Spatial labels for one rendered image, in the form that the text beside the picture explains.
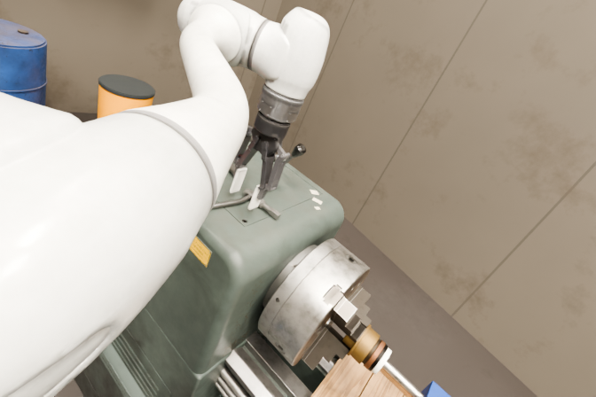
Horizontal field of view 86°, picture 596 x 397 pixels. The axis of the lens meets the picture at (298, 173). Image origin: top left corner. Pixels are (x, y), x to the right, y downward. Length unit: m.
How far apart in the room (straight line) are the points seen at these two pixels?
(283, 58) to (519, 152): 2.39
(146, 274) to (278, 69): 0.51
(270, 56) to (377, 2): 2.91
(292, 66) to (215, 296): 0.50
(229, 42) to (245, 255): 0.41
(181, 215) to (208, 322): 0.64
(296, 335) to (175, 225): 0.64
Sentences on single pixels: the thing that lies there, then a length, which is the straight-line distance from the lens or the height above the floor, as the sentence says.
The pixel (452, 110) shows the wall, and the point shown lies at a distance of 2.96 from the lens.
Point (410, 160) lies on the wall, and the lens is 3.08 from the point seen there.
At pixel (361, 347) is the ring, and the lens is 0.89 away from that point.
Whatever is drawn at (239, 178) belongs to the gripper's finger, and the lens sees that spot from 0.80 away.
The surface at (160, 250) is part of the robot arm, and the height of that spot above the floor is 1.59.
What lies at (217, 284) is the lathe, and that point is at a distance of 0.74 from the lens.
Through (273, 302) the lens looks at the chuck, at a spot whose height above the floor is 1.13.
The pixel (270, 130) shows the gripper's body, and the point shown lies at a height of 1.48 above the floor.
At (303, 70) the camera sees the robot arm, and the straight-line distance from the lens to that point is 0.63.
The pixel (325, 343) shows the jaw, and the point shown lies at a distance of 0.93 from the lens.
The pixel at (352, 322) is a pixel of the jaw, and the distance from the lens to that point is 0.84.
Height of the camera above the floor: 1.72
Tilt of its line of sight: 26 degrees down
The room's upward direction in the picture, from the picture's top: 25 degrees clockwise
